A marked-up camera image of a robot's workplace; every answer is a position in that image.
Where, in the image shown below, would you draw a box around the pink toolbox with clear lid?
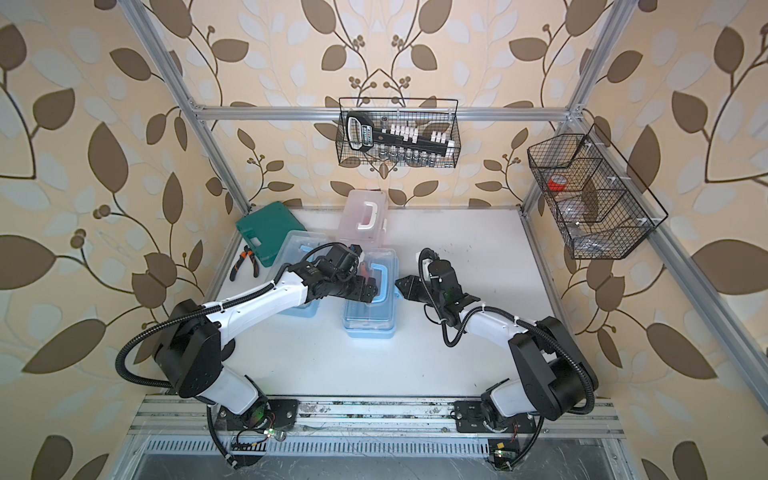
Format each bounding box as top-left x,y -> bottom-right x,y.
337,190 -> 388,250

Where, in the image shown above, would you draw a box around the black wire basket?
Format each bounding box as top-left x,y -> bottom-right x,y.
334,95 -> 461,169
527,124 -> 668,260

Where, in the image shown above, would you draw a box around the blue toolbox with clear lid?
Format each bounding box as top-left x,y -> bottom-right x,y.
267,230 -> 330,318

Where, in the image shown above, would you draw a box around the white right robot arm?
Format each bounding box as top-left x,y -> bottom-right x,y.
395,248 -> 599,433

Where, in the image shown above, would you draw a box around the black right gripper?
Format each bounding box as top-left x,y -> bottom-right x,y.
395,274 -> 445,310

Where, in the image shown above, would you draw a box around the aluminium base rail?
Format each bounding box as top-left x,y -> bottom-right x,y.
128,395 -> 626,439

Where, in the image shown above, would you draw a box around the black wire basket on back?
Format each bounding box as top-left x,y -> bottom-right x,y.
334,95 -> 461,169

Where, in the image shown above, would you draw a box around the green plastic tool case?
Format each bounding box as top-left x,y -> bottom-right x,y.
236,201 -> 305,267

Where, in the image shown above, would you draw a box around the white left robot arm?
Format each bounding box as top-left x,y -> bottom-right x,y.
115,242 -> 379,416

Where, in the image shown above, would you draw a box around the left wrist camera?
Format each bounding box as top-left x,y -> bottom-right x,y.
325,242 -> 363,278

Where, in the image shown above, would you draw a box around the black wire basket on right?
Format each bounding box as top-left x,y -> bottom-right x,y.
527,124 -> 668,260

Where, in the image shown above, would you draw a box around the red tape roll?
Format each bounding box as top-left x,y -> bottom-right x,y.
547,174 -> 568,192

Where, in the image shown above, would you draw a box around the orange black pliers on table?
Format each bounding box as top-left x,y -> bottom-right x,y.
229,245 -> 260,282

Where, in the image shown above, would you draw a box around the black socket set holder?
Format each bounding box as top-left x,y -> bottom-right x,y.
341,111 -> 459,157

